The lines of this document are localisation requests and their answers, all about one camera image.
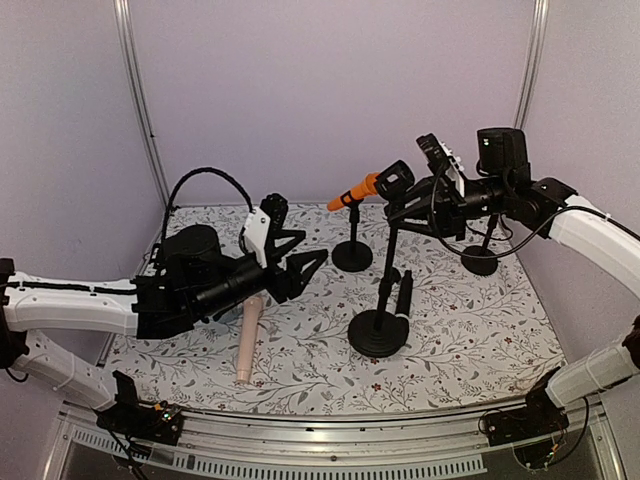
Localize right aluminium frame post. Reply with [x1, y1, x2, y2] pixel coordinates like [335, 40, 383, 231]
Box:
[514, 0, 550, 129]

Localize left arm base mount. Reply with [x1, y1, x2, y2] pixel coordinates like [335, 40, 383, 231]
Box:
[96, 371, 184, 446]

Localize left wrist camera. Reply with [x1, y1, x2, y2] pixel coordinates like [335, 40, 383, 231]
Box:
[240, 193, 288, 269]

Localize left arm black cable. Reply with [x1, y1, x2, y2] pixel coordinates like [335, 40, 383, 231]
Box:
[159, 167, 254, 251]

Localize tall black mic stand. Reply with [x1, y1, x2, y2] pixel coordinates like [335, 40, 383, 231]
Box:
[347, 223, 409, 358]

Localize aluminium frame post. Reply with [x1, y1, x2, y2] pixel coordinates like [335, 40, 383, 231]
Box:
[113, 0, 170, 206]
[514, 0, 550, 129]

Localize short black mic stand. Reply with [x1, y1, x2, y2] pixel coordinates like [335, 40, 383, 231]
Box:
[461, 215, 498, 276]

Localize orange microphone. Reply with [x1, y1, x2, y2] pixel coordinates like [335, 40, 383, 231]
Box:
[327, 172, 380, 212]

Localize beige microphone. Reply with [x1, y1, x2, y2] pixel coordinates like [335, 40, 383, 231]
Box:
[236, 296, 264, 384]

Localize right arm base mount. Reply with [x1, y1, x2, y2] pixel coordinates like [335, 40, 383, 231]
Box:
[478, 375, 569, 446]

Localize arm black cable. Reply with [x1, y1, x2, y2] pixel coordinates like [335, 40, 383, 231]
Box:
[159, 167, 254, 251]
[429, 164, 611, 259]

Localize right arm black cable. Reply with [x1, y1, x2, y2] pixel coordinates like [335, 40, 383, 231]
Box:
[429, 164, 611, 259]

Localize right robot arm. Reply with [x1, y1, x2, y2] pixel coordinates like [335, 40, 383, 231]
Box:
[375, 127, 639, 294]

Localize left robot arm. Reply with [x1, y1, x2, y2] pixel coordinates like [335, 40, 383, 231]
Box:
[1, 225, 328, 412]

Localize left aluminium frame post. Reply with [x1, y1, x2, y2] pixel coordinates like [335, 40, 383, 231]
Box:
[113, 0, 170, 206]

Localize aluminium front rail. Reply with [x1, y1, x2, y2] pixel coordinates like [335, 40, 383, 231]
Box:
[43, 399, 629, 479]

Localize black microphone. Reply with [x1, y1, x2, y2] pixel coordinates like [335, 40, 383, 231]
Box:
[374, 160, 415, 201]

